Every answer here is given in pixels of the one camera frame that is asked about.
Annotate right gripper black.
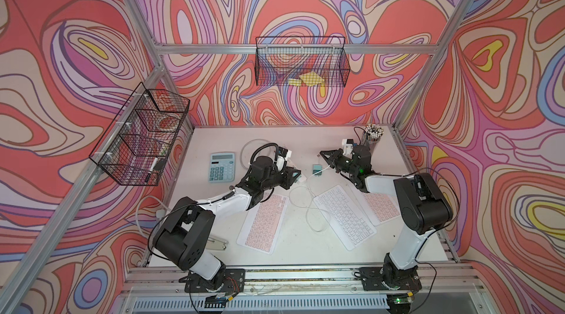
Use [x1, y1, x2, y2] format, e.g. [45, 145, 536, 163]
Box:
[319, 148, 358, 175]

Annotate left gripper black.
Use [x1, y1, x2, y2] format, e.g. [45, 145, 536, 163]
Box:
[259, 166, 301, 193]

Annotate teal usb charger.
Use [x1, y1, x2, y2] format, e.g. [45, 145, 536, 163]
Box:
[312, 164, 323, 177]

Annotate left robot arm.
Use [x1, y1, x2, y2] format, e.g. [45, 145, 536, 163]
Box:
[148, 143, 301, 287]

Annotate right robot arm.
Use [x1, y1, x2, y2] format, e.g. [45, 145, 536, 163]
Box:
[319, 145, 454, 291]

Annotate pink keyboard left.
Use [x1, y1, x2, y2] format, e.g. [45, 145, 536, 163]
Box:
[236, 194, 288, 255]

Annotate white keyboard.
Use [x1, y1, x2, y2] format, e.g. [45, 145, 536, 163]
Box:
[313, 185, 376, 251]

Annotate pencil holder cup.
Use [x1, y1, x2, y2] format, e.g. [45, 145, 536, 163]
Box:
[360, 124, 384, 154]

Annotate grey calculator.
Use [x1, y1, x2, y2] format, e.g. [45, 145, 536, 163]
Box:
[208, 152, 235, 183]

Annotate yellow sticky notes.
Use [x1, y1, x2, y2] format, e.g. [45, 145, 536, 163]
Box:
[286, 71, 325, 87]

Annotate silver stapler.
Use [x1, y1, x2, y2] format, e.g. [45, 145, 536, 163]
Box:
[206, 235, 229, 251]

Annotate black wire basket back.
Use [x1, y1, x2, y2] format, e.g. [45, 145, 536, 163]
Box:
[255, 34, 351, 87]

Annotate black wire basket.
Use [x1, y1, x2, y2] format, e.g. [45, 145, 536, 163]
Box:
[255, 34, 351, 87]
[89, 83, 190, 186]

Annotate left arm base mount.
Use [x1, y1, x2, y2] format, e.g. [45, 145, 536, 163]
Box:
[178, 268, 246, 294]

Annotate white power strip cord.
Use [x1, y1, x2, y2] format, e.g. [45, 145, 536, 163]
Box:
[134, 138, 275, 240]

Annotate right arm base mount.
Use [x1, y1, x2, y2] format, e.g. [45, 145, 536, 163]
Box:
[353, 264, 422, 293]

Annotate black wire basket left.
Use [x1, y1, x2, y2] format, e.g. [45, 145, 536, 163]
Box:
[89, 83, 190, 186]

